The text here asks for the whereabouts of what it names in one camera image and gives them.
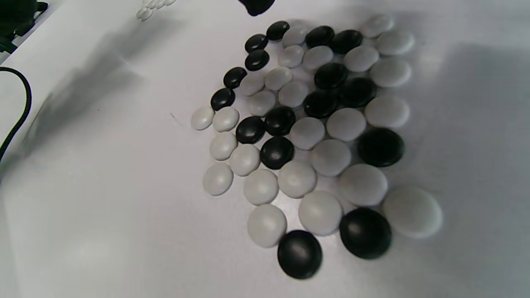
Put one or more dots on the person's right hand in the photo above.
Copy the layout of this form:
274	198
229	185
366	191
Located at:
256	6

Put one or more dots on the person's left hand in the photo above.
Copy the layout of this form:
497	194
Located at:
16	16

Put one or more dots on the cluster of white go stones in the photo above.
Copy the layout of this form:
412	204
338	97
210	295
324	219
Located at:
145	14

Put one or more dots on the pile of mixed go stones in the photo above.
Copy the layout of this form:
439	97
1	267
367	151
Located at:
304	132

